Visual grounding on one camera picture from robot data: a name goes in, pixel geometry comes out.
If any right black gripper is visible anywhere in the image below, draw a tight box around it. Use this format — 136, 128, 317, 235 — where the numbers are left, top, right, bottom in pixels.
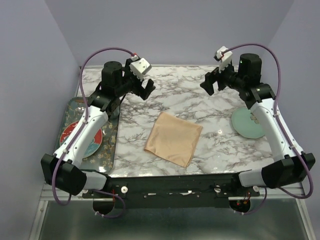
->
199, 58, 244, 96

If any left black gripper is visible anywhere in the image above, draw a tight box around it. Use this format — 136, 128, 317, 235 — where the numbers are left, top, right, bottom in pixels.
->
115, 59, 156, 100

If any peach cloth napkin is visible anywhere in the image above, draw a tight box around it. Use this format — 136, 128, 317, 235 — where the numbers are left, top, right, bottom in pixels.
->
144, 112, 203, 168

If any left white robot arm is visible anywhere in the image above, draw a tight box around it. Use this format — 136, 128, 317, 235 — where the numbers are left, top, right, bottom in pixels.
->
40, 58, 156, 198

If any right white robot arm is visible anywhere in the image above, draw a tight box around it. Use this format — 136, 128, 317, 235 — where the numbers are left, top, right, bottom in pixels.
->
200, 51, 315, 196

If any mint green floral plate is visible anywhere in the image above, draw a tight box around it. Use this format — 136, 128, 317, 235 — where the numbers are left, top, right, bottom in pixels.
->
231, 107, 265, 139

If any red and teal plate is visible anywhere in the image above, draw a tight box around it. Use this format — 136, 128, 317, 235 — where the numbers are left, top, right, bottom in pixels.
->
58, 121, 103, 158

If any floral teal serving tray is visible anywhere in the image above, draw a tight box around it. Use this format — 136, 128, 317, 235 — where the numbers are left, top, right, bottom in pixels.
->
55, 97, 120, 174

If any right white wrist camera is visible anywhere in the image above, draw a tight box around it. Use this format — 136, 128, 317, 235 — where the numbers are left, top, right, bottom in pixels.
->
214, 46, 233, 73

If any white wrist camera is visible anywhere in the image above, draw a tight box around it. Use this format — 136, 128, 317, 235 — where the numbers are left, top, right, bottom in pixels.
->
129, 53, 152, 81
214, 46, 233, 73

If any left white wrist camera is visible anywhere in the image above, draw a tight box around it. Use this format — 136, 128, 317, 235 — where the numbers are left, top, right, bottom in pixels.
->
129, 53, 152, 81

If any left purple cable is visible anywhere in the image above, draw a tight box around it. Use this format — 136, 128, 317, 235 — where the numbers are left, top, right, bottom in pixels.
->
51, 47, 137, 219

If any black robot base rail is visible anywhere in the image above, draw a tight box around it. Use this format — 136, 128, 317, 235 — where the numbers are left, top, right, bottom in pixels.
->
82, 171, 266, 210

